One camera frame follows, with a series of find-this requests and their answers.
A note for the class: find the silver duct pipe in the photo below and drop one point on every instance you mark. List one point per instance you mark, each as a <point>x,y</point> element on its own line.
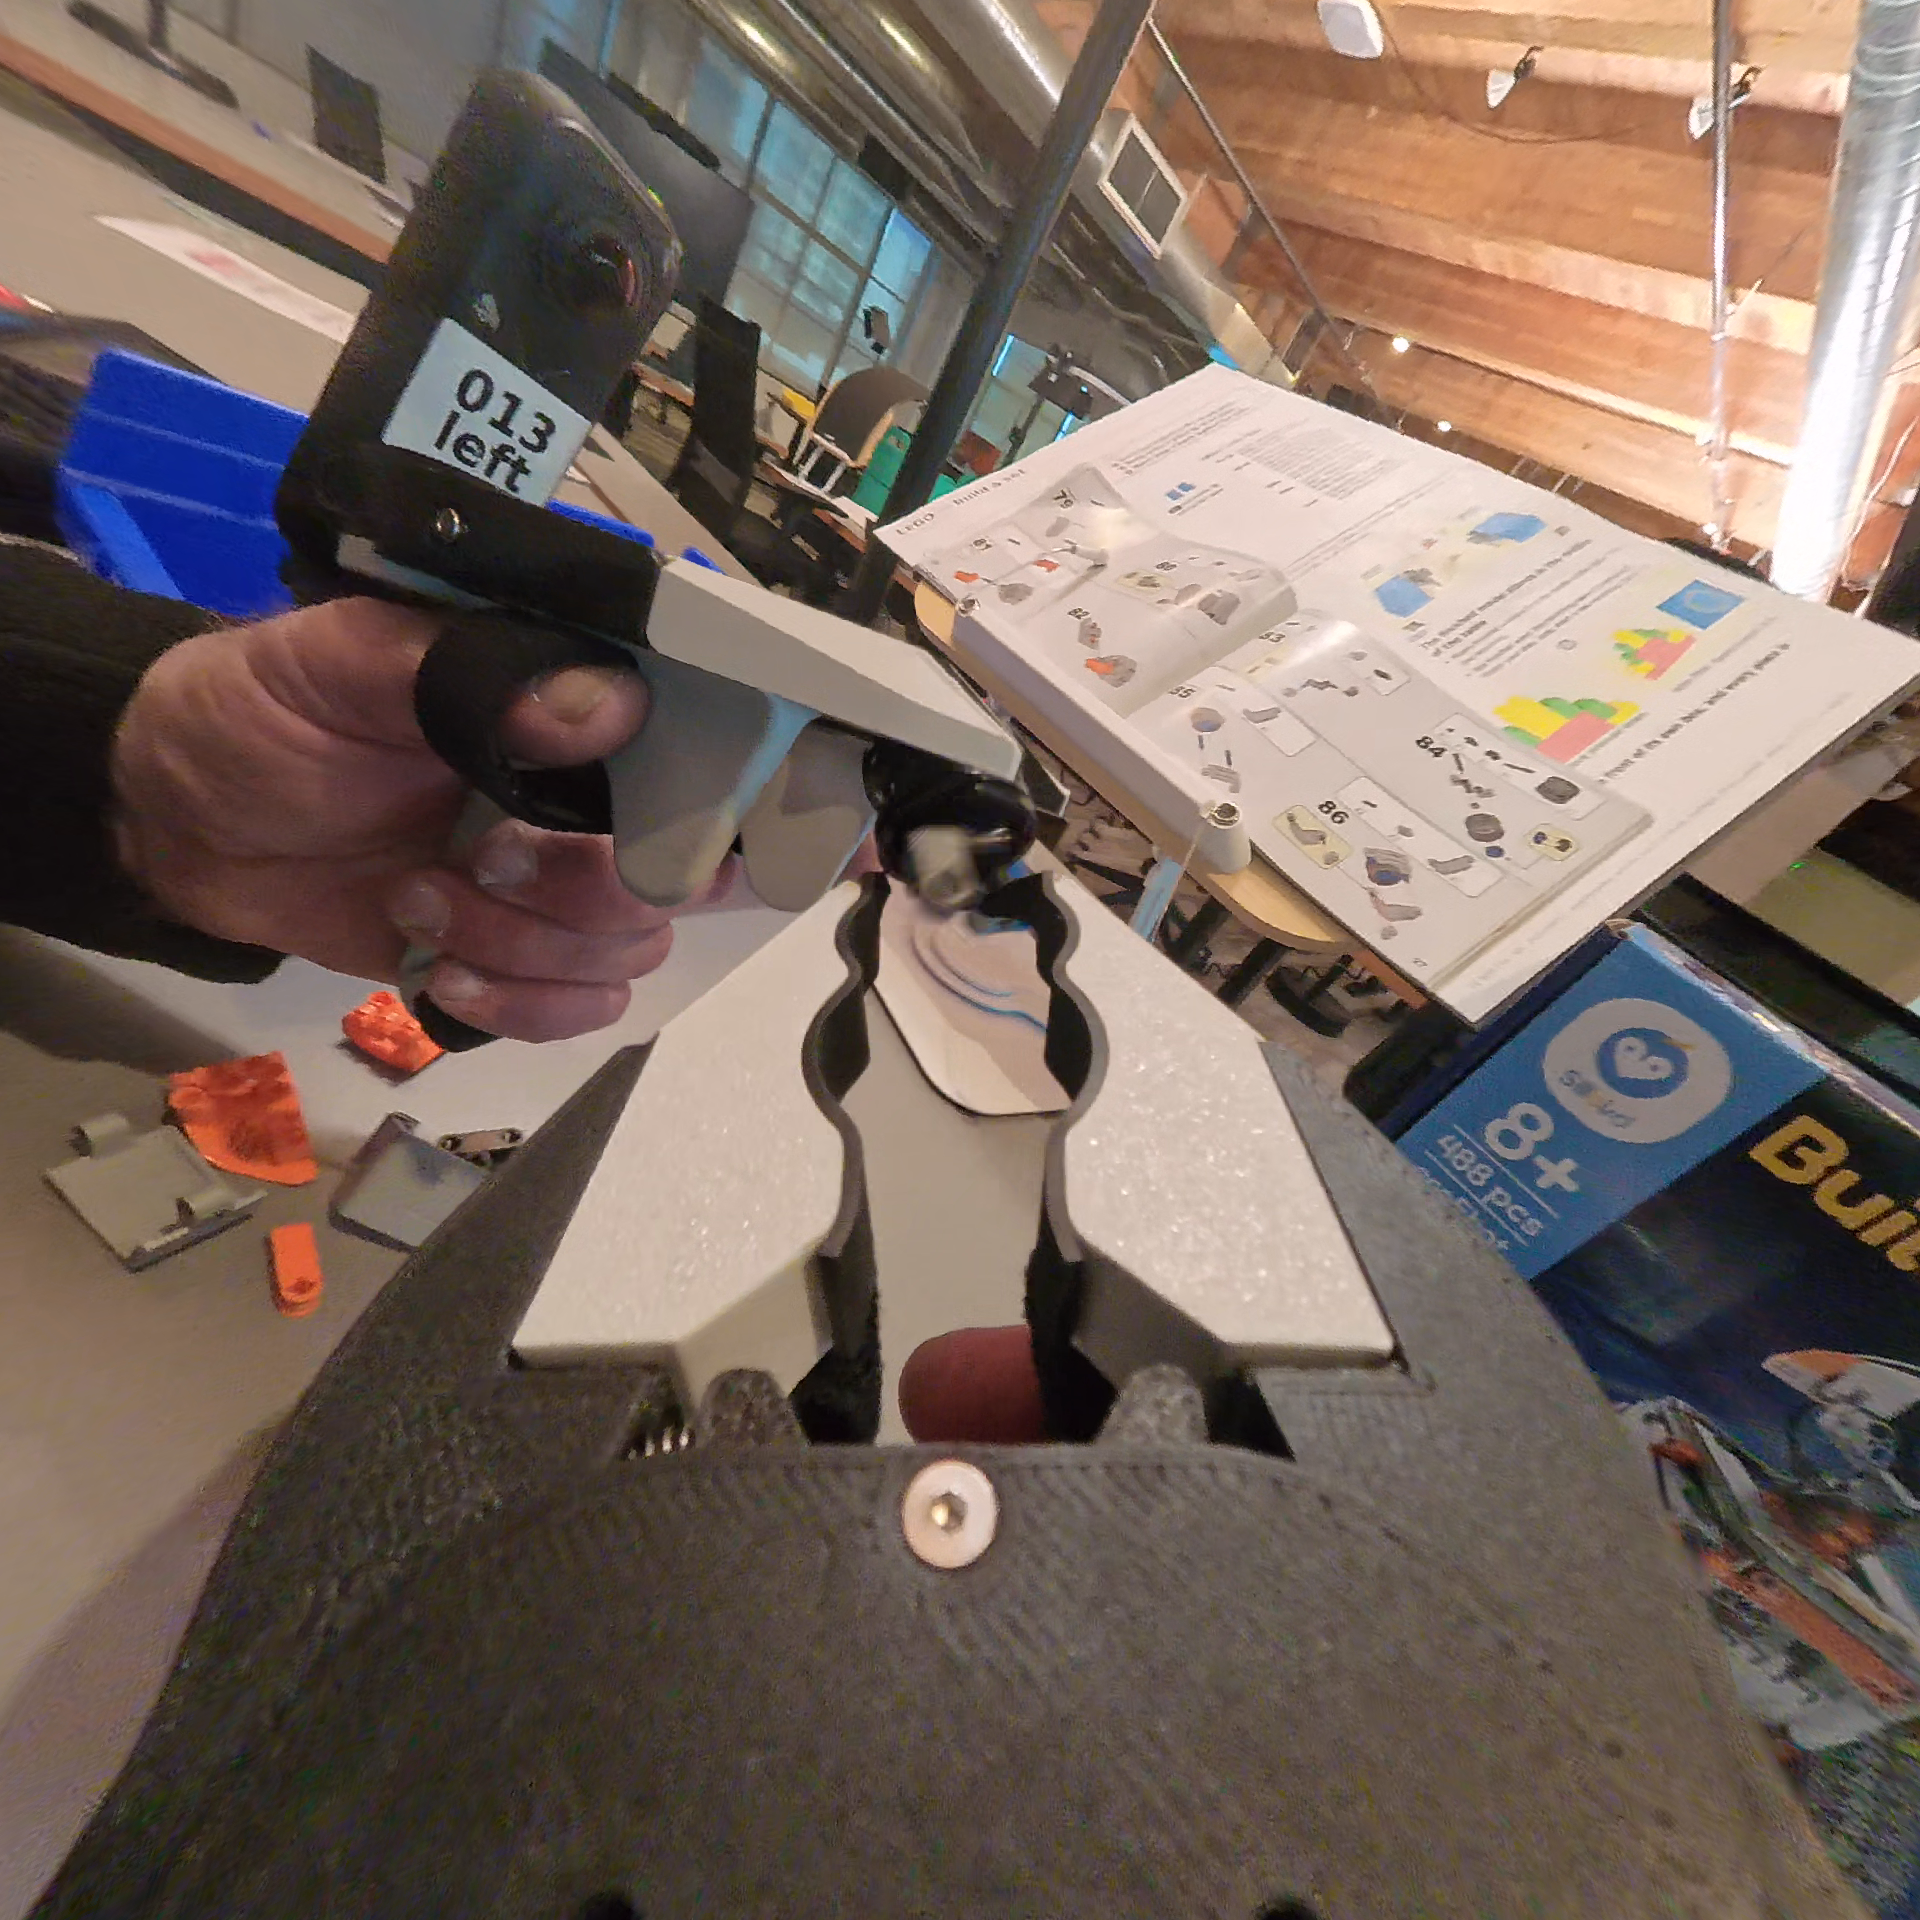
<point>1861,301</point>

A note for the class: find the dark grey toy connector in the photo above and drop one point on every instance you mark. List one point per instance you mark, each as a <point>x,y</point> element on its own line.
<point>481,1144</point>

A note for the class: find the grey flat toy panel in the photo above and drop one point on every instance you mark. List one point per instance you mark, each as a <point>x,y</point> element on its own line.
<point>142,1194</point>

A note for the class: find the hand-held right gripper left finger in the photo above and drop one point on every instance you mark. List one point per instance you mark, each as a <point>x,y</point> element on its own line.
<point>692,1201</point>

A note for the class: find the person's left forearm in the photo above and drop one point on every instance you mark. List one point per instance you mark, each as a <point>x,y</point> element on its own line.
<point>76,751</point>

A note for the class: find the black pole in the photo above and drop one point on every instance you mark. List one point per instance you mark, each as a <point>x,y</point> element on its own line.
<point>1021,301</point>

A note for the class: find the white instruction booklet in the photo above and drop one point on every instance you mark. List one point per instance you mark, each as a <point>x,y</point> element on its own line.
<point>1425,676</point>

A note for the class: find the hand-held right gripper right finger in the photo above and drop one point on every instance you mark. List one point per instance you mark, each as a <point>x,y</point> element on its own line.
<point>1214,1201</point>

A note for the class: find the orange toy beam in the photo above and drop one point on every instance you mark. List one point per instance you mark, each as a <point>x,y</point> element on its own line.
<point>297,1268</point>

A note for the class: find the orange triangular toy panel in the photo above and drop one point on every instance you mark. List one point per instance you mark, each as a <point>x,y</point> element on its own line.
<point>242,1118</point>
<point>395,1037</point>

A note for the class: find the blue plastic bin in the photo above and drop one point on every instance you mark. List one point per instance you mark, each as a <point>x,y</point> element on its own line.
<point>165,464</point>

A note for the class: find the person's left hand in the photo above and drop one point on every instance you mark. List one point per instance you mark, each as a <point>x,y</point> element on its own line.
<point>270,781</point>

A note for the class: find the blue cardboard box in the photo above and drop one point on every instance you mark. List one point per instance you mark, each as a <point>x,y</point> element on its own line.
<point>1652,1142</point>

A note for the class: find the black office chair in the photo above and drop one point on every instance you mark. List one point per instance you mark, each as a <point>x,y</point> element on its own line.
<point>722,405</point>

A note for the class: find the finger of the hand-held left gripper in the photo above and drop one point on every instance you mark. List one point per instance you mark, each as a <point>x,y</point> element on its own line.
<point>811,662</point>
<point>692,781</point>

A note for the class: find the person's right hand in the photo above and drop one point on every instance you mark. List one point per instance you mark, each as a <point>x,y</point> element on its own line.
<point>975,1388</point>

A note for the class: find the black ribbed toy assembly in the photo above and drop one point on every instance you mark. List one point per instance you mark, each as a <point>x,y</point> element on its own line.
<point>962,839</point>

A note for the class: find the white book stand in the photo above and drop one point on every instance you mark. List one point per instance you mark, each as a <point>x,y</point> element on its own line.
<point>1290,914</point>

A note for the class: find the tan office chair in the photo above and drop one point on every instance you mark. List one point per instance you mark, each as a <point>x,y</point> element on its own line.
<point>869,421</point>

